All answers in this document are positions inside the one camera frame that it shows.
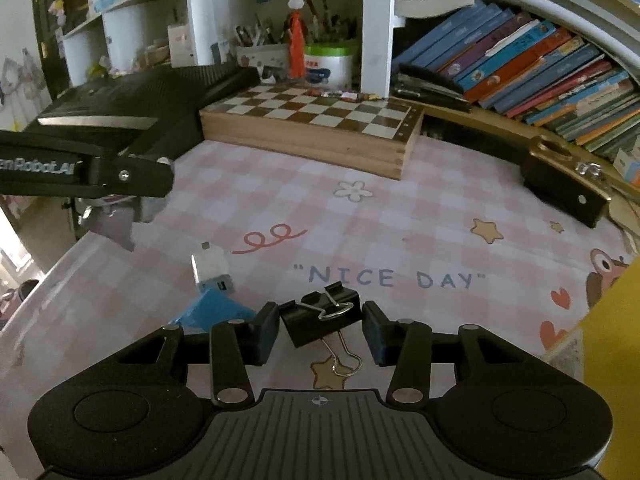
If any white bookshelf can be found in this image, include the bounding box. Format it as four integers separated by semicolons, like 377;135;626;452
61;0;639;91

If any wooden chess board box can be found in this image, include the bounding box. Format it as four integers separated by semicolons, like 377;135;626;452
200;84;423;180

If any white USB charger cube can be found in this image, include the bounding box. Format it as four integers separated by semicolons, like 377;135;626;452
191;242;234;295

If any black binder clip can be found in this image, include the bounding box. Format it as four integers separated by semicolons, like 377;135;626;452
279;282;362;378

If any black gold wooden box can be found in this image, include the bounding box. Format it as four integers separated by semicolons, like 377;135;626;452
414;102;640;230

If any black Yamaha keyboard piano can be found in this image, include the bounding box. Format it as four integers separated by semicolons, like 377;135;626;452
23;63;260;160

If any yellow cardboard box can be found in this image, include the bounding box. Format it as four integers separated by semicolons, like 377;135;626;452
539;260;639;479

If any blue plastic piece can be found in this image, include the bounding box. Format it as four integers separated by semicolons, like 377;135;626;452
171;289;256;334

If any white green lidded jar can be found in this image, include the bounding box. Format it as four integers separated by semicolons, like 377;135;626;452
304;42;357;90

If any pink checkered tablecloth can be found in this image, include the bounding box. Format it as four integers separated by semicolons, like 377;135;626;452
1;138;639;479

